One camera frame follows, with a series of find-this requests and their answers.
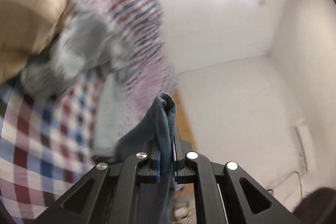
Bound beige khaki garment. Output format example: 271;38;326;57
1;0;74;82

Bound white wall cables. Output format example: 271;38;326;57
265;123;318;204

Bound checkered purple duvet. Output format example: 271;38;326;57
83;0;175;121

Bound plaid checkered bed sheet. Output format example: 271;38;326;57
1;69;106;223

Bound grey green sweatshirt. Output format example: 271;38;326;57
20;5;131;99

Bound wooden headboard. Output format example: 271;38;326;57
173;90;197;151

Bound teal blue shirt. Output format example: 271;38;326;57
114;93;176;224

